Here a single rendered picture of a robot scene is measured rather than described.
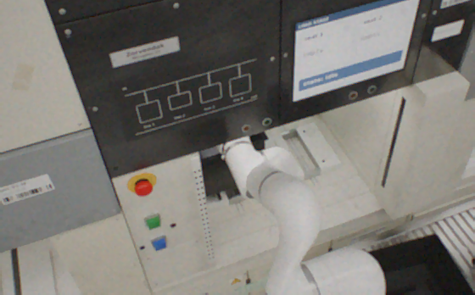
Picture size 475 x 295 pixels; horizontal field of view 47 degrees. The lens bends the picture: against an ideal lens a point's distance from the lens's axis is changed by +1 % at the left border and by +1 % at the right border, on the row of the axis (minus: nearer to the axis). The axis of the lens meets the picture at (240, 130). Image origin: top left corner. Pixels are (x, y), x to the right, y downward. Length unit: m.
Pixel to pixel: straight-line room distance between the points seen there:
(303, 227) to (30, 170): 0.54
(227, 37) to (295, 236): 0.39
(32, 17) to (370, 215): 1.22
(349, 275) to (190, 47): 0.51
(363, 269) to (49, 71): 0.67
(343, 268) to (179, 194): 0.46
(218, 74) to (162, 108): 0.13
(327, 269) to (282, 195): 0.16
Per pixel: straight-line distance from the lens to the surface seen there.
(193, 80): 1.06
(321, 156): 1.85
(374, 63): 1.26
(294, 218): 1.03
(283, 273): 1.02
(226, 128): 1.18
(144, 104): 1.06
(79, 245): 1.36
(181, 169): 1.24
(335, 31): 1.13
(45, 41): 0.95
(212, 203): 1.73
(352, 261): 1.06
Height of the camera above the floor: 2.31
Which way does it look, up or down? 47 degrees down
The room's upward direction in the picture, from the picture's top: 4 degrees counter-clockwise
